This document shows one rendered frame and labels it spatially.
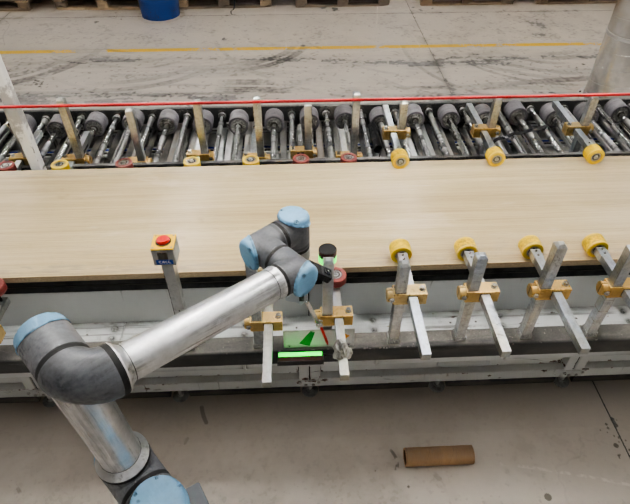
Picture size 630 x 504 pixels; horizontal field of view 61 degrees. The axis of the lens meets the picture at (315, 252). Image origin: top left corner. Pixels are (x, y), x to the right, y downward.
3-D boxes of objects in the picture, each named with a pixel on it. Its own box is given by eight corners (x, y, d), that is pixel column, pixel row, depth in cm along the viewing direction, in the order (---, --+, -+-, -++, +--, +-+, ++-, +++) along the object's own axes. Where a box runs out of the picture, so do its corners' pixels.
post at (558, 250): (528, 340, 203) (569, 246, 171) (519, 340, 203) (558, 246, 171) (525, 333, 206) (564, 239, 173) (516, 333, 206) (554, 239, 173)
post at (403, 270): (395, 355, 206) (411, 265, 174) (386, 355, 206) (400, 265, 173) (394, 348, 209) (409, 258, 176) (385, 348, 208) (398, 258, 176)
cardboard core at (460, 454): (476, 458, 232) (407, 461, 231) (472, 467, 237) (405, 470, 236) (471, 441, 238) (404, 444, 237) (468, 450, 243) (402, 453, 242)
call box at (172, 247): (177, 267, 167) (172, 248, 162) (154, 267, 167) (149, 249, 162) (180, 251, 172) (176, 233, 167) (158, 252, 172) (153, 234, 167)
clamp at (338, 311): (352, 325, 191) (353, 315, 188) (314, 326, 191) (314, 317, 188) (351, 313, 196) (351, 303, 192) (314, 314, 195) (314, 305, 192)
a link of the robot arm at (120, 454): (129, 520, 154) (18, 377, 101) (100, 476, 163) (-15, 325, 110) (174, 482, 161) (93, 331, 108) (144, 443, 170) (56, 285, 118)
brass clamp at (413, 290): (426, 305, 185) (428, 295, 182) (387, 306, 185) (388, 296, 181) (422, 292, 190) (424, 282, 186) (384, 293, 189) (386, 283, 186)
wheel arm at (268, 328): (272, 389, 174) (271, 381, 171) (262, 389, 174) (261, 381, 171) (274, 291, 206) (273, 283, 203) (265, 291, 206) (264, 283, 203)
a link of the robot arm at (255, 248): (260, 256, 137) (296, 234, 143) (232, 235, 143) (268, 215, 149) (262, 282, 143) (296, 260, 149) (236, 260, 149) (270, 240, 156)
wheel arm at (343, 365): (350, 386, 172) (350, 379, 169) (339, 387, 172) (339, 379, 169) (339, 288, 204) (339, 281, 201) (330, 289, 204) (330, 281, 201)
